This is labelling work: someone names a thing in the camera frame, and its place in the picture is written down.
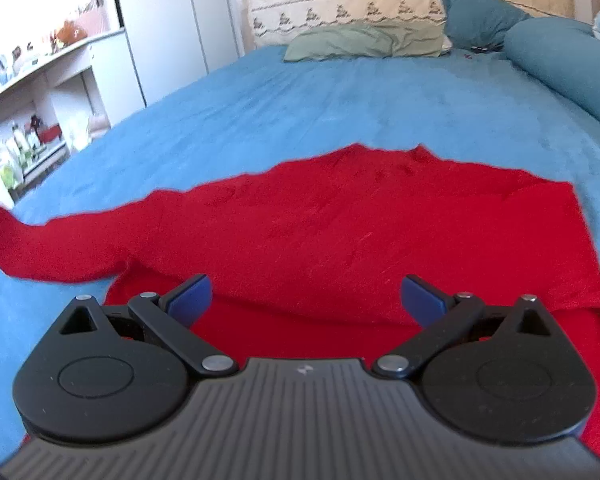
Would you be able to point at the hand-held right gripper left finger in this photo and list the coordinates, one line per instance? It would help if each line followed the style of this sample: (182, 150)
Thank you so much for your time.
(194, 299)

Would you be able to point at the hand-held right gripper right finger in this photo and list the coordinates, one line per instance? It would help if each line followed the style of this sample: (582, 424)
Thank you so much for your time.
(418, 301)

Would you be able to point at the red sweater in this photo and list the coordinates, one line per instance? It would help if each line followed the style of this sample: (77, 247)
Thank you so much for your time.
(300, 240)

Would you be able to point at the blue bed sheet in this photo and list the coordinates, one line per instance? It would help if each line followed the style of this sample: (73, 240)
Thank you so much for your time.
(260, 105)

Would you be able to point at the white shelf unit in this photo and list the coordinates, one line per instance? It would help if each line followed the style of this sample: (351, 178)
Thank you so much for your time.
(40, 105)

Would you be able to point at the green pillow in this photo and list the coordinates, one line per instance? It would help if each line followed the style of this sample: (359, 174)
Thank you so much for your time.
(365, 40)

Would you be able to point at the white wardrobe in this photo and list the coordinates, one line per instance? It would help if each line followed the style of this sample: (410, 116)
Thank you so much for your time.
(172, 30)

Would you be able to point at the teal bolster pillow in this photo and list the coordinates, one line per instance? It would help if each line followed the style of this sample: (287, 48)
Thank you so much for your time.
(565, 62)

